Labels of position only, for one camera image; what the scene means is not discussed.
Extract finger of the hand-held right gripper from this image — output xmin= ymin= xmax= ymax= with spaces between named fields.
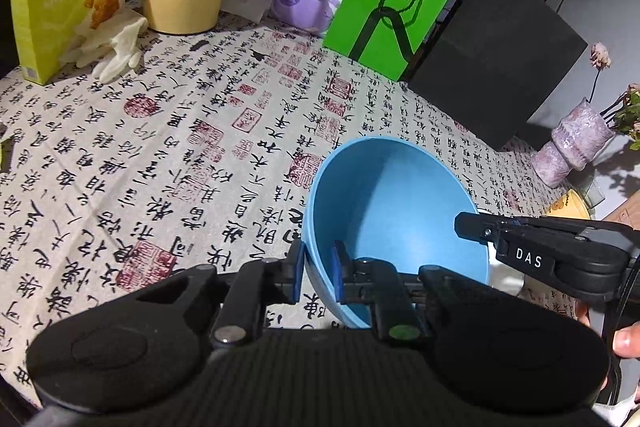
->
xmin=454 ymin=212 xmax=501 ymax=254

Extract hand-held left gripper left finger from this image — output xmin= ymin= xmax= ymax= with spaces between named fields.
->
xmin=131 ymin=239 xmax=307 ymax=348

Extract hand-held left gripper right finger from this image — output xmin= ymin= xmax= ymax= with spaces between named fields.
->
xmin=332 ymin=239 xmax=506 ymax=343

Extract white bowl with black rim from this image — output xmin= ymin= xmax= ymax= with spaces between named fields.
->
xmin=489 ymin=253 xmax=526 ymax=300

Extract blue bowl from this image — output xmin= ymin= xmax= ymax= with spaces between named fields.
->
xmin=301 ymin=137 xmax=493 ymax=329

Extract person's right hand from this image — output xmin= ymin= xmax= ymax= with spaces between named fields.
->
xmin=574 ymin=301 xmax=640 ymax=408

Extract yellow mug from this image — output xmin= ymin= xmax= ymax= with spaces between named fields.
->
xmin=545 ymin=189 xmax=596 ymax=221

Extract purple ceramic vase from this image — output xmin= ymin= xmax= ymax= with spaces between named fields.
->
xmin=531 ymin=101 xmax=616 ymax=188

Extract dried pink flowers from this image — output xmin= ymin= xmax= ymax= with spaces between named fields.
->
xmin=589 ymin=42 xmax=640 ymax=144

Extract calligraphy printed tablecloth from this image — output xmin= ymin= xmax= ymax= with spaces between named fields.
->
xmin=0 ymin=0 xmax=616 ymax=408

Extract black paper bag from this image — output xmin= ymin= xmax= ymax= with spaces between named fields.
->
xmin=407 ymin=0 xmax=590 ymax=152

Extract white glove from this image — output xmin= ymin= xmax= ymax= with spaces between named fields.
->
xmin=62 ymin=16 xmax=149 ymax=80

